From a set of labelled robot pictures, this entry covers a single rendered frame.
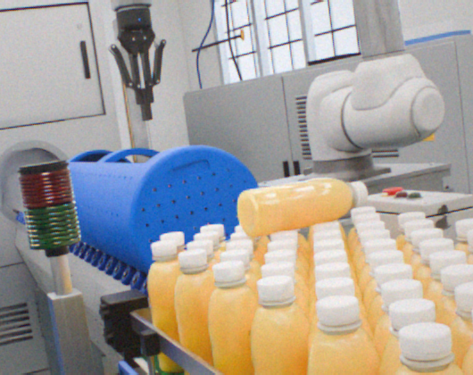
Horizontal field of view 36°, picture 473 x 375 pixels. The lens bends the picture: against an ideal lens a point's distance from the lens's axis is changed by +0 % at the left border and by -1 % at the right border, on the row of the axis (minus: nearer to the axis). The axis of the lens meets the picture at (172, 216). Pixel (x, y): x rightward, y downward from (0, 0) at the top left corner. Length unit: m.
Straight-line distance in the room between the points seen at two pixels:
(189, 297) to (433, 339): 0.50
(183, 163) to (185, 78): 5.73
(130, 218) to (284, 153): 2.39
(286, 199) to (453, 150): 1.85
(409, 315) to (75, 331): 0.42
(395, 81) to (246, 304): 0.94
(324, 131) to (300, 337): 1.14
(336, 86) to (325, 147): 0.16
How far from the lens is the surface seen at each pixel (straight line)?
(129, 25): 1.60
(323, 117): 1.88
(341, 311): 0.68
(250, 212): 1.09
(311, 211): 1.11
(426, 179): 1.98
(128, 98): 2.84
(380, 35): 1.76
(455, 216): 1.27
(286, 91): 3.65
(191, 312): 1.02
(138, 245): 1.40
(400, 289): 0.72
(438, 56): 2.91
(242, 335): 0.90
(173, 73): 7.09
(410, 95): 1.71
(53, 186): 0.86
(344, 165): 1.89
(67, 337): 0.90
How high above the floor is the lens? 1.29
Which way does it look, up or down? 7 degrees down
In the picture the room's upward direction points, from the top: 8 degrees counter-clockwise
